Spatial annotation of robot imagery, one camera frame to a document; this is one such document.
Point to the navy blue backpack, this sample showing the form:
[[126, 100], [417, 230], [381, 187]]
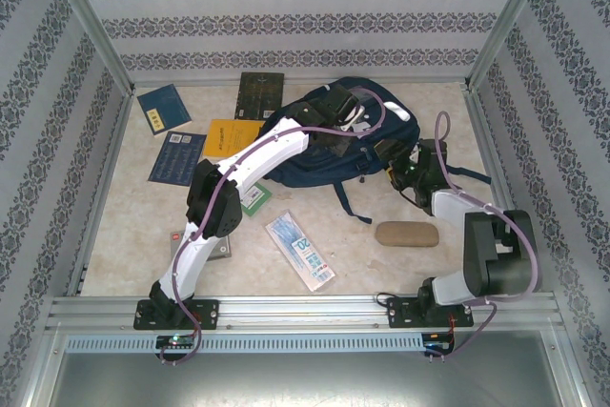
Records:
[[329, 168]]

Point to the tan fabric pencil case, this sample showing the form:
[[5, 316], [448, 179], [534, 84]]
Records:
[[405, 234]]

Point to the black book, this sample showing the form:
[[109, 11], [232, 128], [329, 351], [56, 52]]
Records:
[[257, 95]]

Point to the green card box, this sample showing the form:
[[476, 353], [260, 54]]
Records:
[[257, 202]]

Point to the face mask package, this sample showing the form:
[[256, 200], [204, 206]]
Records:
[[300, 250]]

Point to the grey pen box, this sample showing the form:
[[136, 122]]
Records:
[[221, 250]]

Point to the navy book with barcode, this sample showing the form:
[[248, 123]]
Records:
[[174, 159]]

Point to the blue book with yellow label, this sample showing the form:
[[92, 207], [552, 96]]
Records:
[[164, 109]]

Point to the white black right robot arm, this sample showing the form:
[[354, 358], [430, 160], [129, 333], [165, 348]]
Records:
[[495, 273]]

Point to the metal sheet panel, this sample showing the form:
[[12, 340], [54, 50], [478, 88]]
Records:
[[305, 378]]

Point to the aluminium rear rail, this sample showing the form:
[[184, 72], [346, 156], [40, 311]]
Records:
[[305, 82]]

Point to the aluminium side rail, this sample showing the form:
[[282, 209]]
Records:
[[102, 188], [500, 188]]

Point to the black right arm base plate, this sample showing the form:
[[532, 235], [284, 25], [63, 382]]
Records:
[[400, 314]]

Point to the aluminium mounting rail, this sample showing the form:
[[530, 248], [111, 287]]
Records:
[[305, 311]]

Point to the aluminium frame post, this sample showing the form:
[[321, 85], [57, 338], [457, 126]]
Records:
[[86, 16], [514, 11]]

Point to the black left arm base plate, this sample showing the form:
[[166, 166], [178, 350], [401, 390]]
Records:
[[207, 314]]

